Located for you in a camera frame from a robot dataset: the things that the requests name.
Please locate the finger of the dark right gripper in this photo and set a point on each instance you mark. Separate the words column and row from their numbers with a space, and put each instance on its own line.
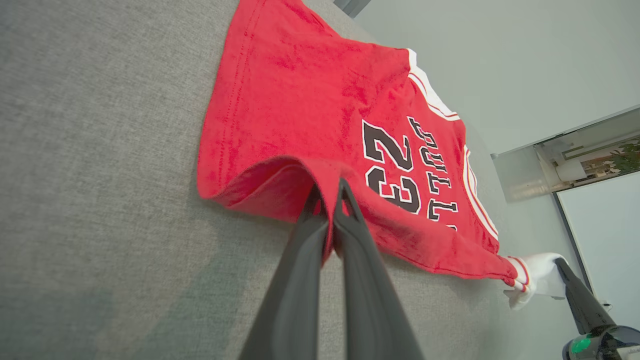
column 582, row 305

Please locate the black frame strip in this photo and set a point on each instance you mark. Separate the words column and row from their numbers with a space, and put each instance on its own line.
column 570, row 235

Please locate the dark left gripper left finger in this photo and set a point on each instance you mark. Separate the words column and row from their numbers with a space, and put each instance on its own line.
column 295, row 290

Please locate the grey metal post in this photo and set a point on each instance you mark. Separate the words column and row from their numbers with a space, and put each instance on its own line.
column 352, row 6

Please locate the green potted plant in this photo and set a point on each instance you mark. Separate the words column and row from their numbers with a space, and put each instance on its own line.
column 627, row 157

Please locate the glass partition window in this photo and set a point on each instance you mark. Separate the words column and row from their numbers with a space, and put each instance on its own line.
column 525, row 170

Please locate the red white basketball jersey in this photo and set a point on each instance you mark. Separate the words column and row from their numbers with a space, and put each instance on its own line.
column 300, row 100

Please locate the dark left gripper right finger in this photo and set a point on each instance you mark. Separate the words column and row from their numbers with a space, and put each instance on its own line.
column 370, row 300

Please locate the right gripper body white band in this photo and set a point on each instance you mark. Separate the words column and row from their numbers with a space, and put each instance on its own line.
column 610, row 345

